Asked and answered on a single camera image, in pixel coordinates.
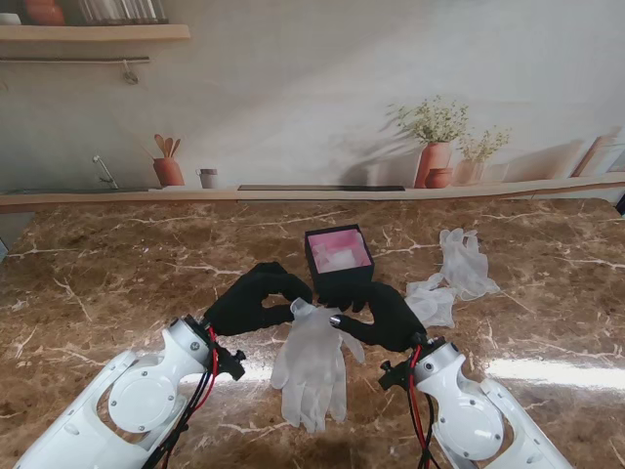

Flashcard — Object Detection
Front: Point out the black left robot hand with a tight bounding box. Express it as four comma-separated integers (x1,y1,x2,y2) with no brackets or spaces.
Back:
204,262,313,337

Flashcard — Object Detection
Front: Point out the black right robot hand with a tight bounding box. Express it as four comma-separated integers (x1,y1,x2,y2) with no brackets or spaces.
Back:
315,280,427,353

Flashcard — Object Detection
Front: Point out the black box pink inside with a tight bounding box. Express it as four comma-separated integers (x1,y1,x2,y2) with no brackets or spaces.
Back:
304,223,376,304

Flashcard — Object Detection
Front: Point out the printed kitchen scene backdrop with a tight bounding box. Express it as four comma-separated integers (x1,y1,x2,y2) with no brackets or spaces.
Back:
0,0,625,214

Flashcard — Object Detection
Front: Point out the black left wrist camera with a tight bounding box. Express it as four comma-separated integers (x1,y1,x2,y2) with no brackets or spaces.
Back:
217,347,247,382

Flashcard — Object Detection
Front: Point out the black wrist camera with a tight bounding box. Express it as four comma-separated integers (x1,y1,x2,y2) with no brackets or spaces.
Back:
217,347,247,382
379,359,416,392

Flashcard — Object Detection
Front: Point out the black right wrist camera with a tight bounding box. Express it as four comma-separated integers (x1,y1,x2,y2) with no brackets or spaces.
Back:
379,359,416,392

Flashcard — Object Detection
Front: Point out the red black left arm cable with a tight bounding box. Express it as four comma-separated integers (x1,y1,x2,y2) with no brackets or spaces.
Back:
146,324,221,469

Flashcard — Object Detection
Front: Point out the red black arm cable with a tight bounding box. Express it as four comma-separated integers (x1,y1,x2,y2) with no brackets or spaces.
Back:
407,346,443,469
146,324,221,469

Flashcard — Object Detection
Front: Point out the red black right arm cable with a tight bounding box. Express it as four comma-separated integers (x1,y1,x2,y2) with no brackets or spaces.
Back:
407,346,443,469

